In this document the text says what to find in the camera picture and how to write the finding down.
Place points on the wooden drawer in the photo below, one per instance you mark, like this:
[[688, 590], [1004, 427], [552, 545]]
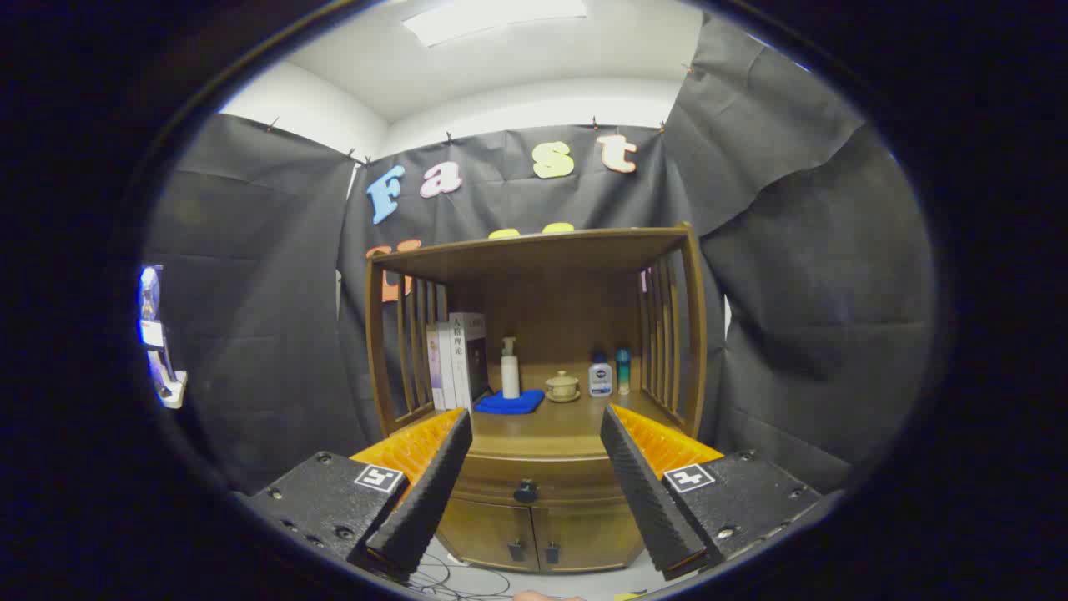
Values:
[[501, 480]]

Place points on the wooden cabinet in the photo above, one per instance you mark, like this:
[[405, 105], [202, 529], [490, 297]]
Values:
[[567, 317]]

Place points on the ceiling light panel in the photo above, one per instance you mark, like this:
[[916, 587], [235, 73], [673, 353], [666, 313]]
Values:
[[492, 17]]

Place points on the beige lidded teacup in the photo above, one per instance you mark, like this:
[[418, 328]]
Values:
[[562, 387]]

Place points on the black backdrop cloth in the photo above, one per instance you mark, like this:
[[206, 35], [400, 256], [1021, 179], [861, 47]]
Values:
[[250, 292]]

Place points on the white pump bottle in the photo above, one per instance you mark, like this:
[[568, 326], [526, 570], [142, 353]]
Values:
[[511, 376]]

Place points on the dark cover book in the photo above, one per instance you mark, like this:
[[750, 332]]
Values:
[[471, 359]]

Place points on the white blue object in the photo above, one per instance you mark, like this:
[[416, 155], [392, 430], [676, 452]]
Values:
[[171, 388]]

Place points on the white book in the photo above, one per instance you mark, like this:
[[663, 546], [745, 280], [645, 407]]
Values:
[[446, 367]]

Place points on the black drawer knob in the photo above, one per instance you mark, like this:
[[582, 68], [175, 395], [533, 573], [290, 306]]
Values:
[[526, 491]]

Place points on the blue cloth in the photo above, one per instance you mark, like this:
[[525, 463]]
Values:
[[509, 404]]

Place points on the white lotion bottle blue cap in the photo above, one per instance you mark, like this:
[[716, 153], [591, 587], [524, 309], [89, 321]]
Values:
[[600, 380]]

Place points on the lilac book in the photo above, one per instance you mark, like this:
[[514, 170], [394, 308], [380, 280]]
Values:
[[433, 367]]

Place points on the teal bottle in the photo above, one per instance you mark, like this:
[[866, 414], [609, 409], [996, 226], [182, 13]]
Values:
[[623, 374]]

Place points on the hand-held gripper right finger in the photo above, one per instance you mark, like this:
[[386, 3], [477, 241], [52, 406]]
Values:
[[647, 492]]

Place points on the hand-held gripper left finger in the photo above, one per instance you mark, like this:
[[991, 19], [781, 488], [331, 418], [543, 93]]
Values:
[[434, 492]]

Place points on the wooden countertop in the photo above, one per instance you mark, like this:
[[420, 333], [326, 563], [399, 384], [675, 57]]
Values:
[[551, 427]]

